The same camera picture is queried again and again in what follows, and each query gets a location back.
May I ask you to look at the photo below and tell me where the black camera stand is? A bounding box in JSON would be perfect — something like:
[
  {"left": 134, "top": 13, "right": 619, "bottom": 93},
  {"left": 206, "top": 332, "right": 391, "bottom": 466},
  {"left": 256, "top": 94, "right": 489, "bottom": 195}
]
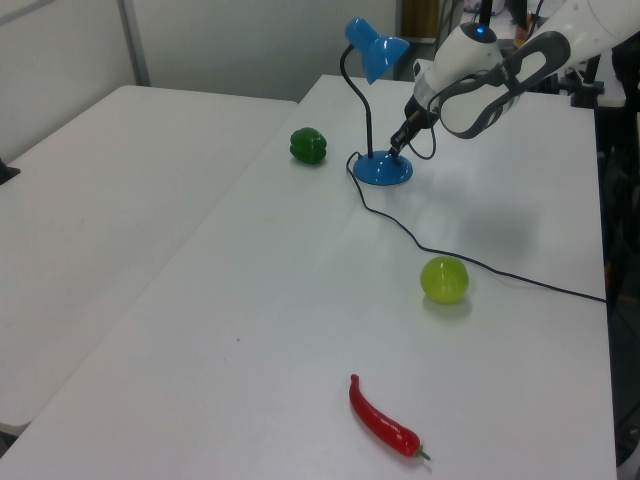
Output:
[{"left": 563, "top": 47, "right": 607, "bottom": 107}]

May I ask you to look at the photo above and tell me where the blue gooseneck desk lamp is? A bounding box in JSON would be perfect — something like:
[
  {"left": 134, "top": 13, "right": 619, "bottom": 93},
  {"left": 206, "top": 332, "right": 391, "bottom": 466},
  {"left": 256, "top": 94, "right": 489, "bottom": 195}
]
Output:
[{"left": 339, "top": 17, "right": 415, "bottom": 188}]

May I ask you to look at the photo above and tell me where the black clamp on side table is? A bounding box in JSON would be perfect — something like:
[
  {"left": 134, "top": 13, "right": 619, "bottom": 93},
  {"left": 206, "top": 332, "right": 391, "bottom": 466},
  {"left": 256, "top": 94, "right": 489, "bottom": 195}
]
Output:
[{"left": 0, "top": 156, "right": 22, "bottom": 187}]

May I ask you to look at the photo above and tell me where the black lamp power cable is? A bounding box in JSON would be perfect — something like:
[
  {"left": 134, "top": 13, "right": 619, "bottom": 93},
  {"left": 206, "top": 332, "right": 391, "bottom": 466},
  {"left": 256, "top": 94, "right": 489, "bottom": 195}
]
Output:
[{"left": 346, "top": 152, "right": 608, "bottom": 304}]

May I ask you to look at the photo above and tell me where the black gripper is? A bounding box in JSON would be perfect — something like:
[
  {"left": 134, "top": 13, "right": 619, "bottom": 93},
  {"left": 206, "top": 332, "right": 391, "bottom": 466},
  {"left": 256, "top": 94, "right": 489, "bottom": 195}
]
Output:
[{"left": 388, "top": 93, "right": 435, "bottom": 161}]

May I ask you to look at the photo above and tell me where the green toy bell pepper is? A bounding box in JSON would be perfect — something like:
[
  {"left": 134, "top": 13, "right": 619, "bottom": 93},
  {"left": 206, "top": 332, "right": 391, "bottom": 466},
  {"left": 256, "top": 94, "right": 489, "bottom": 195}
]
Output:
[{"left": 289, "top": 127, "right": 329, "bottom": 167}]

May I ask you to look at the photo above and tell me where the grey metal partition post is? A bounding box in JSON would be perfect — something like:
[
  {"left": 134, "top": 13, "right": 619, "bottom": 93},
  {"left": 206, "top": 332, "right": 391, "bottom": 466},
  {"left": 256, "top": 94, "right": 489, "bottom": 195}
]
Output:
[{"left": 116, "top": 0, "right": 152, "bottom": 87}]

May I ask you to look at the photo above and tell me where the red toy chili pepper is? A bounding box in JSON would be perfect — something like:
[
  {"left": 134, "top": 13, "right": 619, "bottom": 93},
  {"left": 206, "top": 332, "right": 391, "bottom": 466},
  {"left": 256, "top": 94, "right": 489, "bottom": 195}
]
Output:
[{"left": 348, "top": 373, "right": 432, "bottom": 464}]

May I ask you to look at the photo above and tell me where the white side table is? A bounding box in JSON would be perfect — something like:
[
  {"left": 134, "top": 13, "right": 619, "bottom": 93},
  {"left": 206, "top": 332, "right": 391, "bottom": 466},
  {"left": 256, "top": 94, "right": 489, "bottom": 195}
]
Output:
[{"left": 0, "top": 84, "right": 301, "bottom": 437}]

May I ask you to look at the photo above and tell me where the brown wooden cabinet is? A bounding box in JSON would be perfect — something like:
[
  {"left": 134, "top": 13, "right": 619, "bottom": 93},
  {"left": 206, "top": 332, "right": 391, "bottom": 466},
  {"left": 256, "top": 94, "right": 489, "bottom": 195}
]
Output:
[{"left": 401, "top": 0, "right": 442, "bottom": 39}]

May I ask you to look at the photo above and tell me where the yellow-green toy apple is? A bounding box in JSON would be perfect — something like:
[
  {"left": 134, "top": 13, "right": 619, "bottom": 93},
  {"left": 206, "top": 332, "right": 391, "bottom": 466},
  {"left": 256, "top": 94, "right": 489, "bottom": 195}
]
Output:
[{"left": 419, "top": 255, "right": 471, "bottom": 305}]

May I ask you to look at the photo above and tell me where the black gripper signal cable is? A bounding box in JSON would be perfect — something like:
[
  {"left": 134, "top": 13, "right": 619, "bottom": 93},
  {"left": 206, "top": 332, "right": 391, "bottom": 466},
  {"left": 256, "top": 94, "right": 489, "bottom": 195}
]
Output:
[{"left": 407, "top": 102, "right": 439, "bottom": 162}]

